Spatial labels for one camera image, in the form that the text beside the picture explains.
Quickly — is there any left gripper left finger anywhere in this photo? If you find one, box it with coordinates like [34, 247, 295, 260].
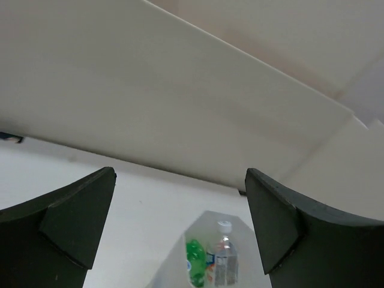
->
[1, 167, 116, 288]

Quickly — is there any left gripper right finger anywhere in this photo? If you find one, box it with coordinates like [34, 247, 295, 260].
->
[245, 168, 383, 287]

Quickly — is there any clear bottle white orange label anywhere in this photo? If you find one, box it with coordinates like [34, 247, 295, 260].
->
[205, 221, 239, 287]

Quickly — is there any green plastic bottle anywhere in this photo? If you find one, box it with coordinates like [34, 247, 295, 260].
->
[186, 239, 206, 287]

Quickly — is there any clear bottle blue label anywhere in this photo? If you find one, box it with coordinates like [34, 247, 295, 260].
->
[187, 260, 192, 273]

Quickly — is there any white octagonal plastic bin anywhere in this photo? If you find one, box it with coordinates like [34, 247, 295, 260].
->
[148, 211, 271, 287]

